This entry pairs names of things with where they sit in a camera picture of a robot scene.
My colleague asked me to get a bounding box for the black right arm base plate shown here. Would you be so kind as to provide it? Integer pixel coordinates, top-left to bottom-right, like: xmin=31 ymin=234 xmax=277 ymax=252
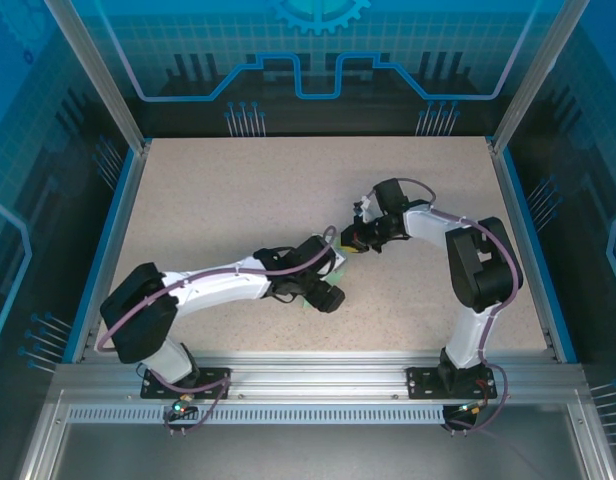
xmin=406 ymin=366 xmax=500 ymax=401

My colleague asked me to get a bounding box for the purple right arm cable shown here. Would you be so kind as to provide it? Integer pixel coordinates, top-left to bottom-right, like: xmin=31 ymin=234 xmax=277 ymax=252
xmin=370 ymin=178 xmax=522 ymax=436

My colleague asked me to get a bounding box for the light green paper sheet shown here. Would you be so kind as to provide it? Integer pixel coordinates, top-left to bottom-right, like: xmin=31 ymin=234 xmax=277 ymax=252
xmin=300 ymin=230 xmax=349 ymax=310

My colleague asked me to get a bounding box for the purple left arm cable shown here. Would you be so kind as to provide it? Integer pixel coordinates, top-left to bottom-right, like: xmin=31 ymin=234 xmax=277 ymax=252
xmin=94 ymin=225 xmax=338 ymax=436

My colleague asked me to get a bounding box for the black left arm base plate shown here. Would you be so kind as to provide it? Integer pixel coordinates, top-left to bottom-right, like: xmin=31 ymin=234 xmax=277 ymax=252
xmin=139 ymin=366 xmax=233 ymax=401

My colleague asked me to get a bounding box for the aluminium mounting rail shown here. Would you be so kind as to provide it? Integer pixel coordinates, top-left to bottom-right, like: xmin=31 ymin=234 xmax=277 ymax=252
xmin=55 ymin=349 xmax=587 ymax=404

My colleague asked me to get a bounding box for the aluminium frame post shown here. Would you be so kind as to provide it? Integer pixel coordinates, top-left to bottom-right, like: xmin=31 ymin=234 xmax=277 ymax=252
xmin=43 ymin=0 xmax=152 ymax=154
xmin=489 ymin=0 xmax=587 ymax=154

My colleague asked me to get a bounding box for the aluminium side frame rail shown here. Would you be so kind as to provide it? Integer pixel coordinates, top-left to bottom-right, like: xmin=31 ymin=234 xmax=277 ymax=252
xmin=490 ymin=139 xmax=577 ymax=364
xmin=70 ymin=142 xmax=152 ymax=364

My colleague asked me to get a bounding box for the small connector with green light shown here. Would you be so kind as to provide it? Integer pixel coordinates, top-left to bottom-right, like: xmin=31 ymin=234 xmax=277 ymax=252
xmin=457 ymin=399 xmax=489 ymax=419
xmin=170 ymin=394 xmax=197 ymax=416

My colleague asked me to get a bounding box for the grey metal shelf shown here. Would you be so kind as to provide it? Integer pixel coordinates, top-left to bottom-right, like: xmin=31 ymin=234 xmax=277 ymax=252
xmin=17 ymin=388 xmax=616 ymax=480

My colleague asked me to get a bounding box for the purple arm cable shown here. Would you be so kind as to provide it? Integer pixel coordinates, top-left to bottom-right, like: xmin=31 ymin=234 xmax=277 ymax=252
xmin=370 ymin=178 xmax=522 ymax=436
xmin=94 ymin=225 xmax=338 ymax=436

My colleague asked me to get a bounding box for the slotted grey cable duct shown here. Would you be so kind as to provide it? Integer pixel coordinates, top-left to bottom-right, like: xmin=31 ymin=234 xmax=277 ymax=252
xmin=66 ymin=403 xmax=452 ymax=427

